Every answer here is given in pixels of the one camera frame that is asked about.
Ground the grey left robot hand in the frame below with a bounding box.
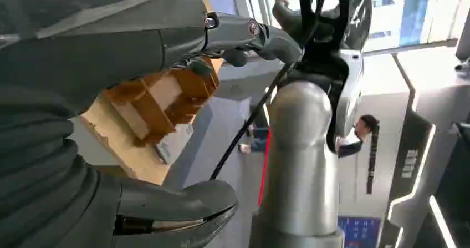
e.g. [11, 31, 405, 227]
[0, 0, 303, 248]

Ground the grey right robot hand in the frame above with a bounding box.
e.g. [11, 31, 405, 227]
[272, 0, 372, 54]

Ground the grey pillar with round logo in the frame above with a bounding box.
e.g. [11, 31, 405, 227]
[213, 59, 284, 102]

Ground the wooden card box with dividers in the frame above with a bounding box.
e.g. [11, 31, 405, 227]
[103, 57, 221, 148]

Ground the grey printed label card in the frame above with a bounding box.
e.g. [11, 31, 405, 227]
[153, 124, 195, 166]

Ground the person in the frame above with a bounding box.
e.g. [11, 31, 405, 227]
[336, 114, 380, 160]

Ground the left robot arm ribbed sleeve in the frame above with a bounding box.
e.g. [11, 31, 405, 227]
[0, 86, 111, 248]

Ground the dark gate with light strips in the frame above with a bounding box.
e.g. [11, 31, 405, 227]
[378, 53, 470, 248]

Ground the blue sign board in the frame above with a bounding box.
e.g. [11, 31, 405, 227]
[338, 216, 384, 248]

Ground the black cable bundle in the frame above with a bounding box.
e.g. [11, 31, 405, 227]
[293, 0, 351, 154]

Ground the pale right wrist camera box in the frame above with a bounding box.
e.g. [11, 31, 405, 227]
[336, 49, 365, 138]

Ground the thin black cable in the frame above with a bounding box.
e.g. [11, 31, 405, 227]
[209, 62, 294, 181]

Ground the black barrier post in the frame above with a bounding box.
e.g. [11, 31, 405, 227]
[366, 120, 380, 196]

